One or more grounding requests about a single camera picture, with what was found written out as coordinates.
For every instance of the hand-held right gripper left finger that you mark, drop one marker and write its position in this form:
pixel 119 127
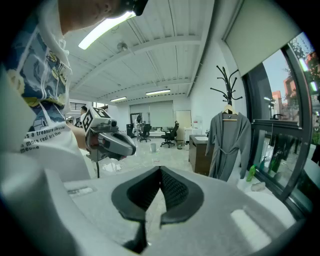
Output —
pixel 135 197

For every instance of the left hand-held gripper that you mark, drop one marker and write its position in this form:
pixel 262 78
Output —
pixel 92 120

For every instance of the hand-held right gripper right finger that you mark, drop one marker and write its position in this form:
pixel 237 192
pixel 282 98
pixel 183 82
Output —
pixel 180 197

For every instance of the grey garment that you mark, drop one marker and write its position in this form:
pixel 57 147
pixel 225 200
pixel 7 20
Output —
pixel 228 147

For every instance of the wooden clothes hanger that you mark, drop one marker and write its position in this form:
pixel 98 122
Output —
pixel 230 110

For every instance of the person's left forearm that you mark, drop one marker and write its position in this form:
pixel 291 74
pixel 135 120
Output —
pixel 78 137

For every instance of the black office chair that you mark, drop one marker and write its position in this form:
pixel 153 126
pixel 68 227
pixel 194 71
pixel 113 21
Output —
pixel 170 135
pixel 145 132

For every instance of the light plastic bucket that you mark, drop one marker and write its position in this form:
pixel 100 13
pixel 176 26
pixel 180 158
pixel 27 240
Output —
pixel 153 147

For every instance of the dark wooden sink cabinet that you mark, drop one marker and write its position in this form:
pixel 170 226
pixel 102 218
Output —
pixel 197 155

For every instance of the long ceiling tube light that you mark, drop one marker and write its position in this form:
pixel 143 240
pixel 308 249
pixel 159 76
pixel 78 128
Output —
pixel 105 30
pixel 158 92
pixel 118 99

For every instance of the green mesh waste bin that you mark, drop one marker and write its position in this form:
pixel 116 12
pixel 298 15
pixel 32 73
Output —
pixel 180 145

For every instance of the white sink basin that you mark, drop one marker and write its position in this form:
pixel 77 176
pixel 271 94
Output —
pixel 201 138

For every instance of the white low cabinet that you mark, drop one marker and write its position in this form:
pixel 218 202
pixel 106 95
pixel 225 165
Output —
pixel 188 131

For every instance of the beige wooden door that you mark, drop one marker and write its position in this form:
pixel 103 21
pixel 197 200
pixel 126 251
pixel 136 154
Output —
pixel 183 118

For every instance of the person's white printed t-shirt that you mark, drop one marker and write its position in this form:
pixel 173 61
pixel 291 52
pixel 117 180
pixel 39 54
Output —
pixel 50 142

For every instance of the green plastic bottle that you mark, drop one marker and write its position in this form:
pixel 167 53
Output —
pixel 251 173

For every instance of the round ceiling fixture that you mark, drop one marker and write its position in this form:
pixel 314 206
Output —
pixel 122 46

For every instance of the black coat rack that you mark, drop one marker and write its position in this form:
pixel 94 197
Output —
pixel 228 85

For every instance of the person's head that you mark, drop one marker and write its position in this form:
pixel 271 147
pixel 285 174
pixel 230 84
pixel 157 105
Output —
pixel 85 12

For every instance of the white window roller blind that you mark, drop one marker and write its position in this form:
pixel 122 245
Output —
pixel 262 32

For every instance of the black window frame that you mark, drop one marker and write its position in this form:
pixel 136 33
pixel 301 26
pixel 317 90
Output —
pixel 300 125

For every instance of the black head-mounted camera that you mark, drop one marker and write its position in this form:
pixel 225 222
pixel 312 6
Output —
pixel 138 6

